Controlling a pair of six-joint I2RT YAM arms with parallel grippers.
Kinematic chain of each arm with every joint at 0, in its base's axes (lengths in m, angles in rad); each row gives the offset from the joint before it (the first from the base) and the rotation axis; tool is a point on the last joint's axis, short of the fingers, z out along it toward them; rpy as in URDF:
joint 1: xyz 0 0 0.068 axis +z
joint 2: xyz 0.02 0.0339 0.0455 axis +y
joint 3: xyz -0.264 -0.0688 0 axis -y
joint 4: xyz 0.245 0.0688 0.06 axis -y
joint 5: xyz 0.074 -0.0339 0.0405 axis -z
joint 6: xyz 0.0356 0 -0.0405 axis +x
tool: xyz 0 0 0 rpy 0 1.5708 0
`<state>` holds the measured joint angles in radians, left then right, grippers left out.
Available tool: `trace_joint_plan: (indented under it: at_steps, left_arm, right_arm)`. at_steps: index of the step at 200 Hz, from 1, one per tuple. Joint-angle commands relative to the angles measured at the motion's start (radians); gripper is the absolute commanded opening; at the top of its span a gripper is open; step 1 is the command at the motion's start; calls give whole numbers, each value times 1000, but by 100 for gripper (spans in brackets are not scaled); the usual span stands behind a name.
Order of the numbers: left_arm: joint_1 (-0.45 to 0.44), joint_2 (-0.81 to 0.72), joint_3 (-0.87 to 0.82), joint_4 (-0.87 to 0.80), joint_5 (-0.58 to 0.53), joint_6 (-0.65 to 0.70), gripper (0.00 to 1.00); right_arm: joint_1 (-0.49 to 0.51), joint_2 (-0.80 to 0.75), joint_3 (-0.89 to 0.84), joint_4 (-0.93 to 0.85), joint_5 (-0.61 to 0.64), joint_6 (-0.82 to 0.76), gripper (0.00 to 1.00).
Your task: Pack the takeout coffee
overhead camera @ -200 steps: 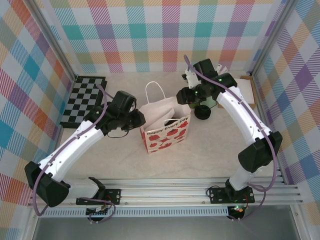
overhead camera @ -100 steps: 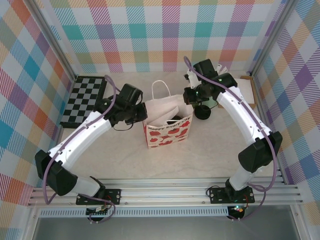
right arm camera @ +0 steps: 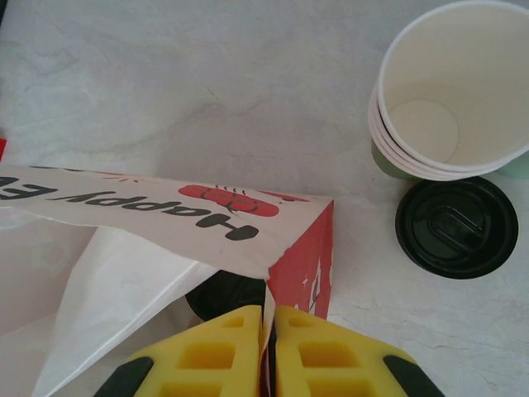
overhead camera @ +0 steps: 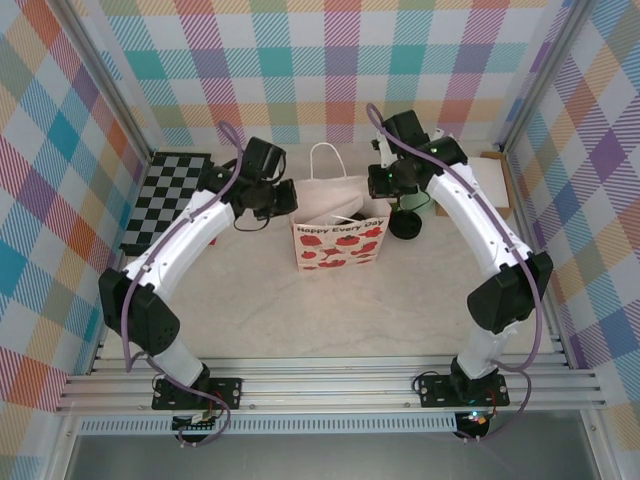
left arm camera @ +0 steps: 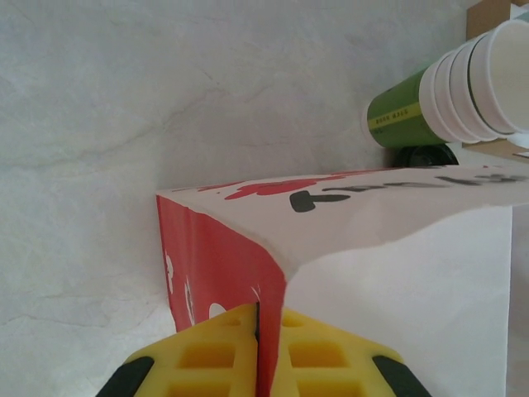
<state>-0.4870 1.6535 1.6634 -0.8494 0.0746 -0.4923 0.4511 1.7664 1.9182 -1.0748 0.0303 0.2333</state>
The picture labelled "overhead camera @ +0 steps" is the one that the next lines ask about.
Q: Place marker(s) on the grey metal front panel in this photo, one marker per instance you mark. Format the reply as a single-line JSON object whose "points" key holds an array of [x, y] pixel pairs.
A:
{"points": [[325, 460]]}

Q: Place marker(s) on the aluminium frame post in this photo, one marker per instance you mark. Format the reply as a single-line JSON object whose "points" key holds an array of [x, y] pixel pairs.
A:
{"points": [[540, 75], [112, 85]]}

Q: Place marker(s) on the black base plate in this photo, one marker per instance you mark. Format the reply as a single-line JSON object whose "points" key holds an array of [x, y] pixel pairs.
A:
{"points": [[432, 392], [227, 392]]}

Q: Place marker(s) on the white paper sachet stick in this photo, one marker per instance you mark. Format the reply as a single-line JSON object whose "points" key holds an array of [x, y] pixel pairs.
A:
{"points": [[442, 133]]}

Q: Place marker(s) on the black board with lit LEDs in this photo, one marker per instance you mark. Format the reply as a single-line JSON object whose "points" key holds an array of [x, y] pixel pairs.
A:
{"points": [[477, 420]]}

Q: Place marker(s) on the left aluminium frame post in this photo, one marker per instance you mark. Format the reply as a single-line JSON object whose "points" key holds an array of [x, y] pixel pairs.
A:
{"points": [[112, 85]]}

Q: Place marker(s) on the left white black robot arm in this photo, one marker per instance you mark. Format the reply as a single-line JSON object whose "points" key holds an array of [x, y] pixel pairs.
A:
{"points": [[185, 235]]}

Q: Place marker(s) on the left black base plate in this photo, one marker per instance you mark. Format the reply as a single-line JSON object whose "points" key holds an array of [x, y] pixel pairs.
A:
{"points": [[227, 392]]}

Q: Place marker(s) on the aluminium mounting rail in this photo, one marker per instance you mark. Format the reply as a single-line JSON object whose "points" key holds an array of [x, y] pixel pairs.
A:
{"points": [[325, 385]]}

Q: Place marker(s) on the white red printed paper bag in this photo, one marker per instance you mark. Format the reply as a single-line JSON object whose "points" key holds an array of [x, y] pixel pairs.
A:
{"points": [[340, 245]]}

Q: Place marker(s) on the black grey chessboard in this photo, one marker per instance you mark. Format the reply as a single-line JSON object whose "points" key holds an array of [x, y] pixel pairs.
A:
{"points": [[150, 200]]}

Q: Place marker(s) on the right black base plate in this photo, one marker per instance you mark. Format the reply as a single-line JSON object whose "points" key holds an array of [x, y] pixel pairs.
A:
{"points": [[432, 392]]}

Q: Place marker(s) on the white paper napkin pile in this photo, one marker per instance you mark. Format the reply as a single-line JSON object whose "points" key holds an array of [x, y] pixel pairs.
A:
{"points": [[485, 182]]}

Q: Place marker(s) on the black plastic cup lid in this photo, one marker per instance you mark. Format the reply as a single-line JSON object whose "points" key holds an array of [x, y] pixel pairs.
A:
{"points": [[357, 217]]}

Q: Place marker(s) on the right aluminium frame post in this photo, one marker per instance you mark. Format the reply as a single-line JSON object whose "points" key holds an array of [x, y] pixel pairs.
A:
{"points": [[540, 75]]}

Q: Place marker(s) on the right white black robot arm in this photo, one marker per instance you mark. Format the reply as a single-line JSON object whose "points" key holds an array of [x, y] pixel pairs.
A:
{"points": [[475, 220]]}

